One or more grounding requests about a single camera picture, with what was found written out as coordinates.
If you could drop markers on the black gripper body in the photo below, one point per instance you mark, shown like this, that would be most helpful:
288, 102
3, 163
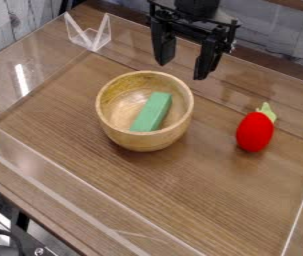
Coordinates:
195, 18

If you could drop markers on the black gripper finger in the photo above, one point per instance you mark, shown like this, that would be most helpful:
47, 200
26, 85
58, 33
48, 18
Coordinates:
209, 58
163, 41

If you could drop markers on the green rectangular block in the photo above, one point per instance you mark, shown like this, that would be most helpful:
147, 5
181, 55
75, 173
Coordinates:
153, 112

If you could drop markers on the light wooden bowl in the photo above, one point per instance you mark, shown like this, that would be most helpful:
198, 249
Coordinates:
121, 100

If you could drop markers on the red plush strawberry toy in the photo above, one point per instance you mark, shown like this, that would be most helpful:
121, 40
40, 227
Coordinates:
256, 129

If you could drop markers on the black metal table leg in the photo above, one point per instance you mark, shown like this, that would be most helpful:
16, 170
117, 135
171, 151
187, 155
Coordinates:
32, 246

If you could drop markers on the clear acrylic corner bracket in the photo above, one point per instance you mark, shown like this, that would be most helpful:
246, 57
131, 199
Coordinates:
90, 38

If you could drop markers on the clear acrylic tray wall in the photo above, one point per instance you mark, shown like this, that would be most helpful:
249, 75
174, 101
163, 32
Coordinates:
89, 219

